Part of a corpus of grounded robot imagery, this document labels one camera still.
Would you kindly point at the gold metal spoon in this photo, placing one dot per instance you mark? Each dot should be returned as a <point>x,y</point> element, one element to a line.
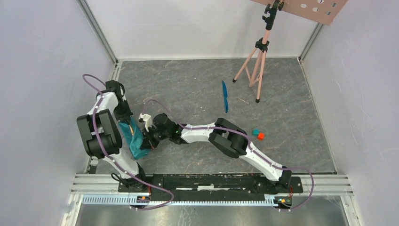
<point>132,129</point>

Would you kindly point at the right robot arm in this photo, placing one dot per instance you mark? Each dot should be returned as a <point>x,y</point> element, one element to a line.
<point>228,138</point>

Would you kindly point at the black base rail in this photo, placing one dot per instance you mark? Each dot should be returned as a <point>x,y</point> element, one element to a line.
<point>210,189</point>

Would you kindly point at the teal small cube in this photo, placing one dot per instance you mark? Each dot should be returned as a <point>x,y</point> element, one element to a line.
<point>255,132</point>

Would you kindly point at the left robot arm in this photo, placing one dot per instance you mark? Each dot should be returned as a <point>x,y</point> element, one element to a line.
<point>109,133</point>

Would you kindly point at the red small cube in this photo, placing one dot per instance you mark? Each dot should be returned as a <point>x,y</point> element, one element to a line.
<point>260,136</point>

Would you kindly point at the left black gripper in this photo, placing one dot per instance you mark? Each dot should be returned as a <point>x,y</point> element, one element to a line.
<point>125,117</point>

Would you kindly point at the pink perforated board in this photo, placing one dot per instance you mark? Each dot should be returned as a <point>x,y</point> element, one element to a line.
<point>320,11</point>

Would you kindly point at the pink tripod stand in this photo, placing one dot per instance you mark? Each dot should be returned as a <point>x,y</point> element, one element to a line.
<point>261,47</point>

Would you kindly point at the teal cloth napkin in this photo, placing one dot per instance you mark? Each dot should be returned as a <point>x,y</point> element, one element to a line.
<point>134,142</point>

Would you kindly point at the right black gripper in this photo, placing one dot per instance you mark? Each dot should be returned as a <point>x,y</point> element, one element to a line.
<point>147,141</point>

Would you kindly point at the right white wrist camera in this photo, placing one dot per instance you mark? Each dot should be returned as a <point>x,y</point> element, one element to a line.
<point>146,119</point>

